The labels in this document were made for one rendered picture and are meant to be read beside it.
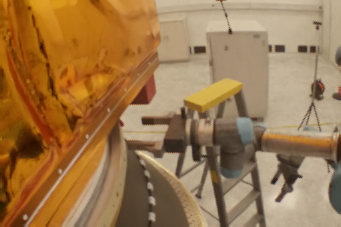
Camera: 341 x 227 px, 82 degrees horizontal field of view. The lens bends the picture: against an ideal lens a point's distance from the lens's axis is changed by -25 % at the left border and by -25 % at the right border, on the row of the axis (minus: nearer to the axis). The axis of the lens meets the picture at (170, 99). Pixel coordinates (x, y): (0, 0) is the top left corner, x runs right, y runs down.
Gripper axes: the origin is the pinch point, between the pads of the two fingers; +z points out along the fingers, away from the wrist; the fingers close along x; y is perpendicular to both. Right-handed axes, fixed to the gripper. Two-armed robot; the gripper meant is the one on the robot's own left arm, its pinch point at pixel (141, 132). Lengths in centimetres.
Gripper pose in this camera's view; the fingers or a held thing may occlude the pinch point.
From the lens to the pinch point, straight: 74.1
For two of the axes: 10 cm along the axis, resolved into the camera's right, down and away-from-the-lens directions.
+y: -1.3, -9.0, -4.1
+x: -2.1, 4.3, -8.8
